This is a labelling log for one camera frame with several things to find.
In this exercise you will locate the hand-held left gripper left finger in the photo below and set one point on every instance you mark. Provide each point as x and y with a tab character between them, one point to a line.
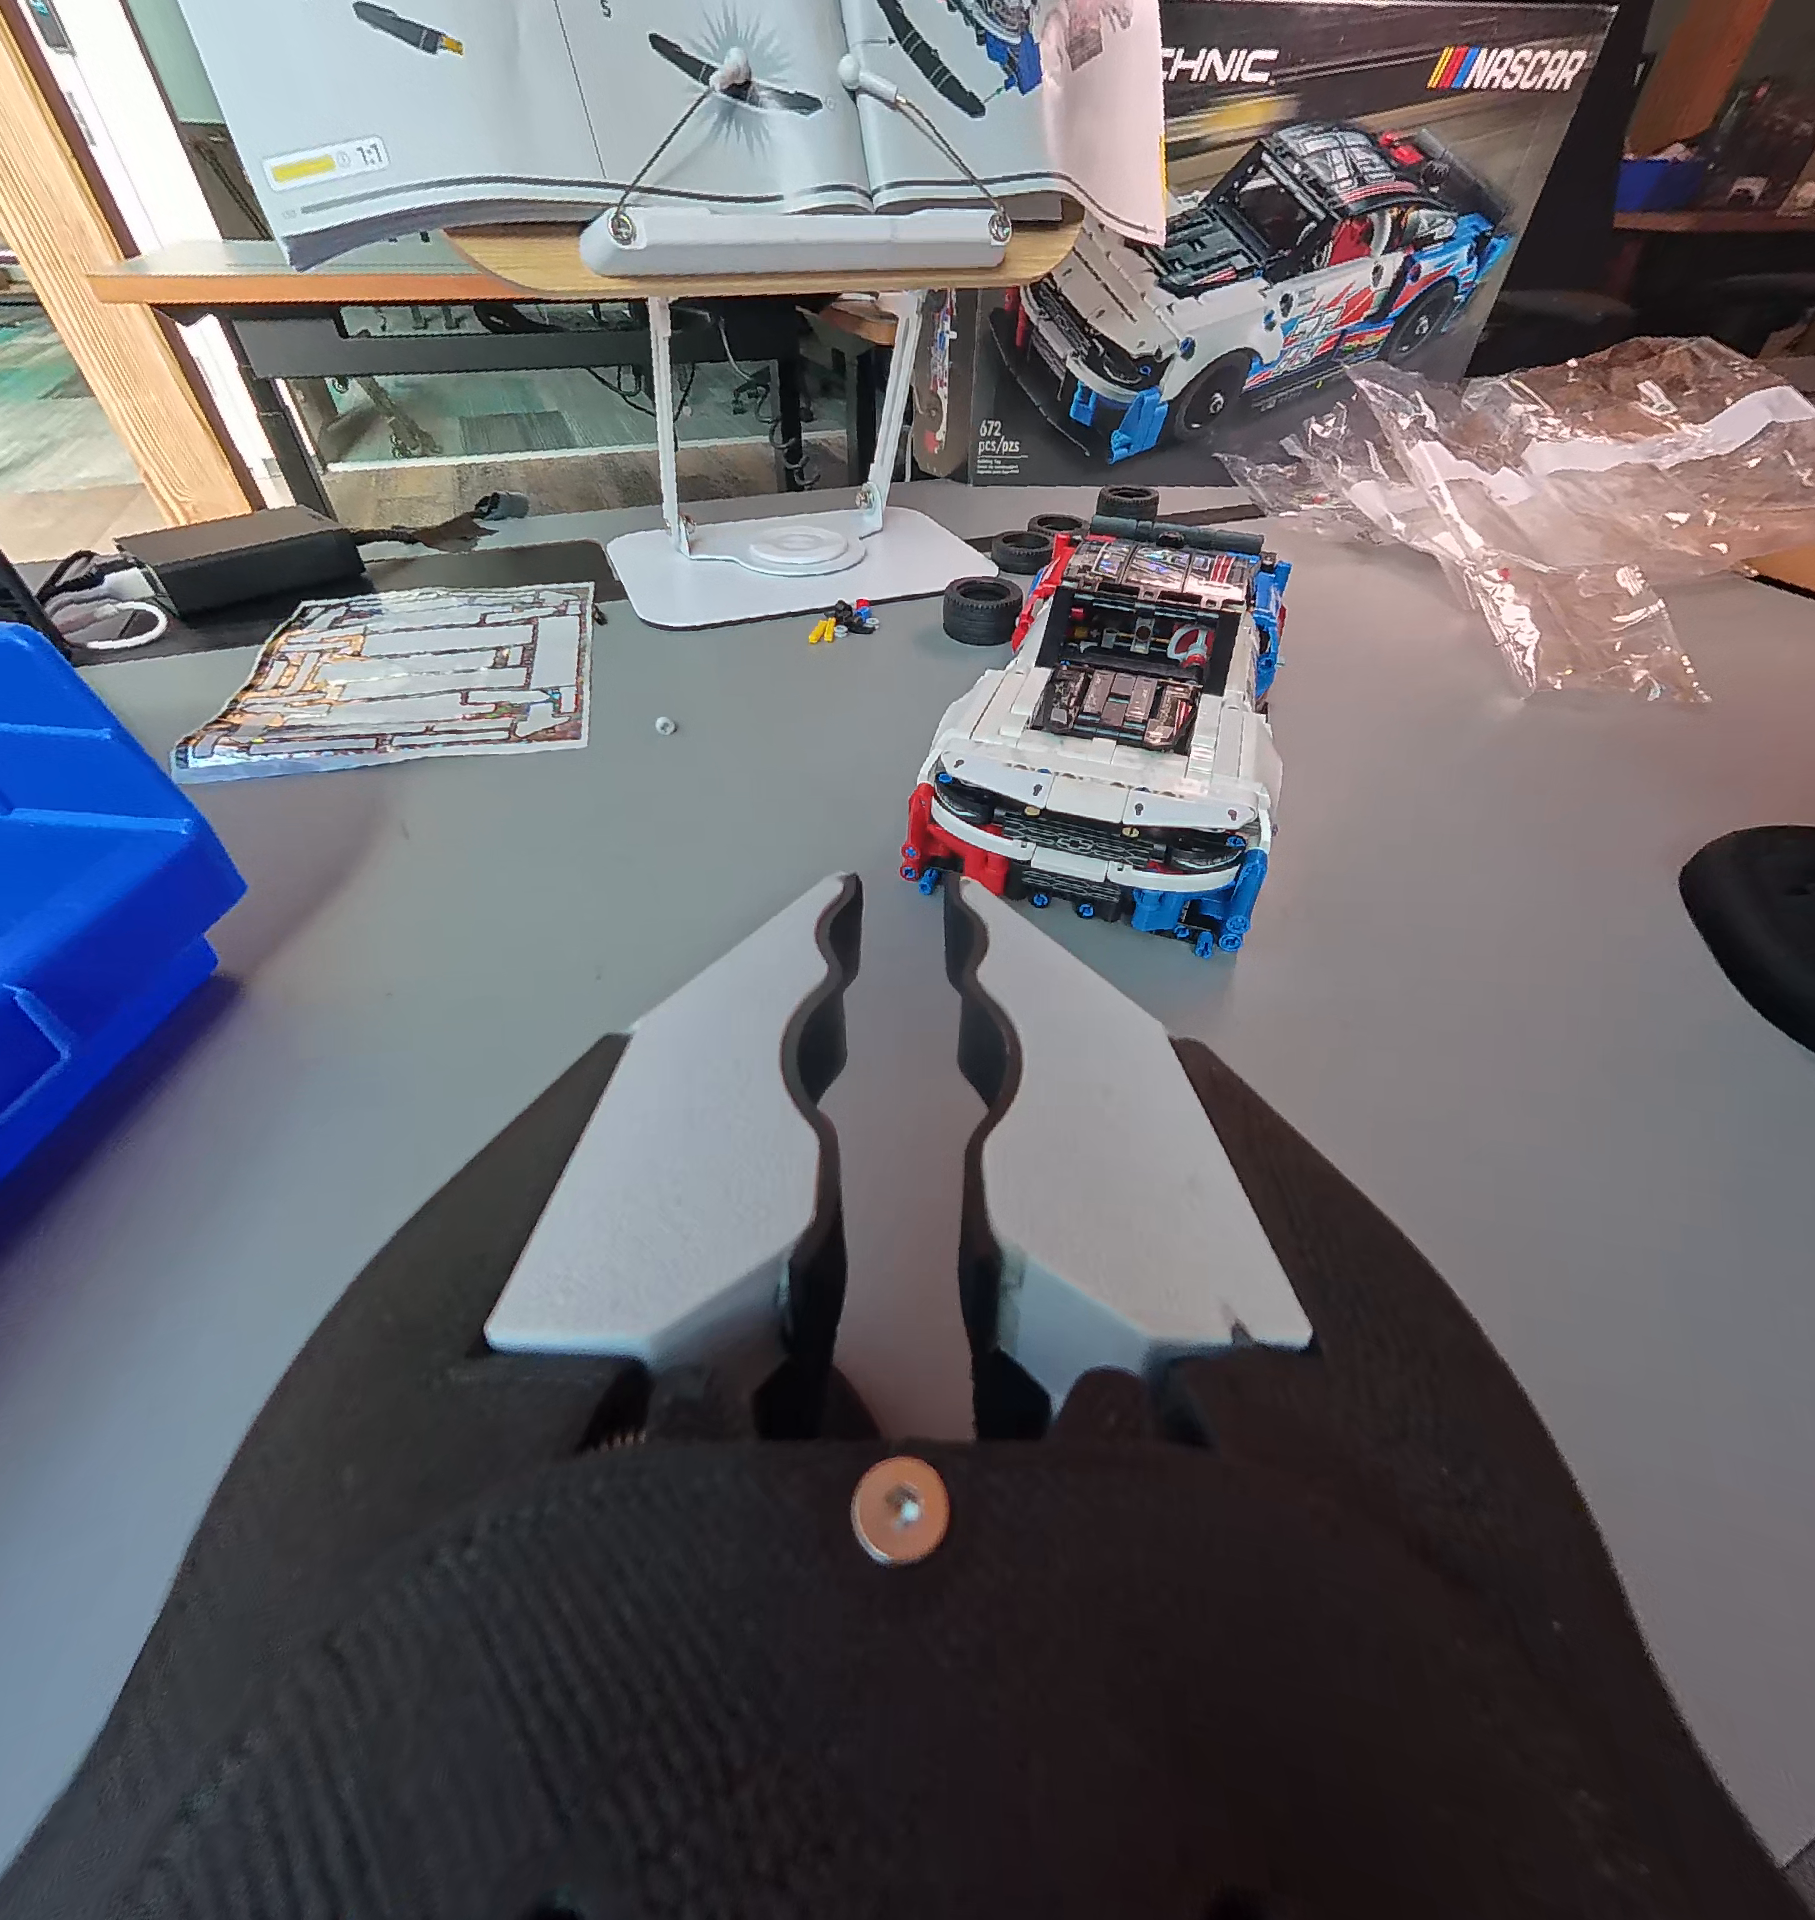
667	1169

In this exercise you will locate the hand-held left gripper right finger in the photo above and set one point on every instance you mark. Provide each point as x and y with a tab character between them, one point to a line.
1132	1184

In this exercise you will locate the toy brick race car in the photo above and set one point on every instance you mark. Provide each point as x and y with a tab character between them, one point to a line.
1089	781

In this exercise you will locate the grey desk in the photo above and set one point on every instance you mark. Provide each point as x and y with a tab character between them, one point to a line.
473	930

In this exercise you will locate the clear plastic bag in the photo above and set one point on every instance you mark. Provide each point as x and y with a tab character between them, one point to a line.
1718	435
1523	554

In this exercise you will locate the used sticker sheet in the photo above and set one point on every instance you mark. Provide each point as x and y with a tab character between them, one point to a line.
398	683

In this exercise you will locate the pile of small brick pieces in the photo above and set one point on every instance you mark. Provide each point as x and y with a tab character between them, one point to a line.
843	624

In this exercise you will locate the blue plastic bin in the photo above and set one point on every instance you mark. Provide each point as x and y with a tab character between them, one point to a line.
83	899

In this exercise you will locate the black power adapter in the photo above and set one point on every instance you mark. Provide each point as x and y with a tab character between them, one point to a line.
240	554

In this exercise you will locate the toy car set box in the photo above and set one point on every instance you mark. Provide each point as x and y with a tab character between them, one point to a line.
1447	150

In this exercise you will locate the white book stand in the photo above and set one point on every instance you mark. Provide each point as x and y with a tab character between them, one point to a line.
787	240

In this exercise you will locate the white printed paper sheet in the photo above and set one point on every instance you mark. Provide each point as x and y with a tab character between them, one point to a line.
1102	120

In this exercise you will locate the open instruction booklet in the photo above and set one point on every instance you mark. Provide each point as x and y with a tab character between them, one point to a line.
473	104

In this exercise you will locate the wooden pillar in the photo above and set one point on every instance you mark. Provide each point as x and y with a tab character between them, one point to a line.
68	224

